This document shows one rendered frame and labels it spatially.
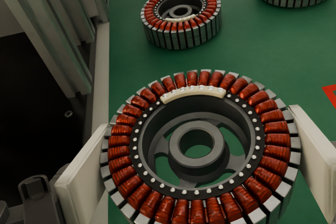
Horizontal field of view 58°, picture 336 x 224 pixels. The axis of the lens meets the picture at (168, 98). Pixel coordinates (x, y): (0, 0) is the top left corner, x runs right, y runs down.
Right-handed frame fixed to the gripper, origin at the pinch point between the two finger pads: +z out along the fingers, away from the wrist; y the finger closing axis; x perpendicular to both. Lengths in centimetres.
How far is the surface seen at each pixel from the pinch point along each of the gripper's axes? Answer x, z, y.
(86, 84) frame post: 1.0, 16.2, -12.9
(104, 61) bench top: 2.0, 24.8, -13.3
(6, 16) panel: 10.1, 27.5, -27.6
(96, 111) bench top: -2.6, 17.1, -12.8
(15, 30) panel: 8.0, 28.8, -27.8
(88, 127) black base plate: -3.3, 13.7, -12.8
